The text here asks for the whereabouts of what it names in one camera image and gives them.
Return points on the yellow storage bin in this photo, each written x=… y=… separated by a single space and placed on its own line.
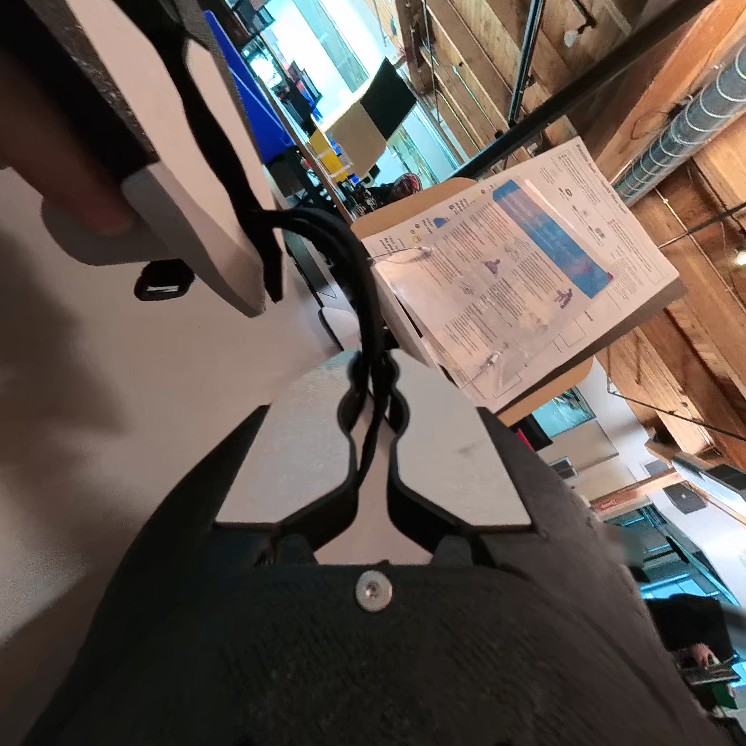
x=326 y=152

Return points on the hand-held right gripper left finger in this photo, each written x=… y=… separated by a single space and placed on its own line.
x=291 y=461

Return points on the beige chair back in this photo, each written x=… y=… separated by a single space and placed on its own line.
x=356 y=138

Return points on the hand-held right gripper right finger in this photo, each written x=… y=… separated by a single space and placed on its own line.
x=461 y=461

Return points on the metal ventilation duct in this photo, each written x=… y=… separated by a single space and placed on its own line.
x=688 y=122

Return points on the grey desk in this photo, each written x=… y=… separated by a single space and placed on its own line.
x=117 y=443

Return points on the blue plastic bin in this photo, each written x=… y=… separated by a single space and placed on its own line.
x=251 y=105

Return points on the wooden document stand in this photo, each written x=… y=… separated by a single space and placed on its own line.
x=560 y=379

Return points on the person's left hand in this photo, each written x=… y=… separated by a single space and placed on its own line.
x=58 y=140

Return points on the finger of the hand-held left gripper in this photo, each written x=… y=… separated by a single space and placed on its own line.
x=111 y=247
x=192 y=210

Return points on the white printed form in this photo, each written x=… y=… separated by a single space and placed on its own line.
x=635 y=251

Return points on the printed instruction sheet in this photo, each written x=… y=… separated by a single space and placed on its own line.
x=513 y=280

